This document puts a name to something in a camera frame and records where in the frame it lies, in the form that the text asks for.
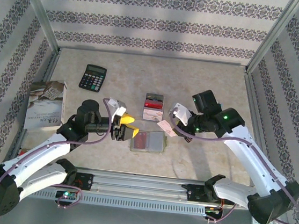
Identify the red VIP card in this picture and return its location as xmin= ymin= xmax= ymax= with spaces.
xmin=133 ymin=131 xmax=149 ymax=150

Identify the pale pink card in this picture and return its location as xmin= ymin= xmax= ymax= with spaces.
xmin=156 ymin=119 xmax=179 ymax=139

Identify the clear plastic card case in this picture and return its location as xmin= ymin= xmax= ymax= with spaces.
xmin=129 ymin=127 xmax=169 ymax=155

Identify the white card with pink pattern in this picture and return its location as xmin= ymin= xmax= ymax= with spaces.
xmin=141 ymin=107 xmax=165 ymax=124

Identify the black desktop calculator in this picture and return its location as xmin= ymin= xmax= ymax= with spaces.
xmin=77 ymin=63 xmax=108 ymax=94

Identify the white paperback book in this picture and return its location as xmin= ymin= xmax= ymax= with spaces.
xmin=23 ymin=76 xmax=70 ymax=134

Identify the small controller board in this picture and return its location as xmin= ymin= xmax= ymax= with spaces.
xmin=205 ymin=206 xmax=223 ymax=216
xmin=55 ymin=190 xmax=78 ymax=201

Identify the aluminium side rail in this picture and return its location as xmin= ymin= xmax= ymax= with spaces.
xmin=231 ymin=68 xmax=287 ymax=190
xmin=8 ymin=45 xmax=63 ymax=166

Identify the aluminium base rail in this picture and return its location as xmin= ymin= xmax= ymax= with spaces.
xmin=22 ymin=160 xmax=284 ymax=214

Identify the aluminium cross rail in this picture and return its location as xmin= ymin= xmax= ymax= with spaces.
xmin=58 ymin=42 xmax=249 ymax=70

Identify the grey slotted cable duct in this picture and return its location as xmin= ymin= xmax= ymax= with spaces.
xmin=19 ymin=185 xmax=208 ymax=219

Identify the aluminium frame post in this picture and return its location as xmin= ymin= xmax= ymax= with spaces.
xmin=245 ymin=0 xmax=299 ymax=80
xmin=7 ymin=0 xmax=67 ymax=53

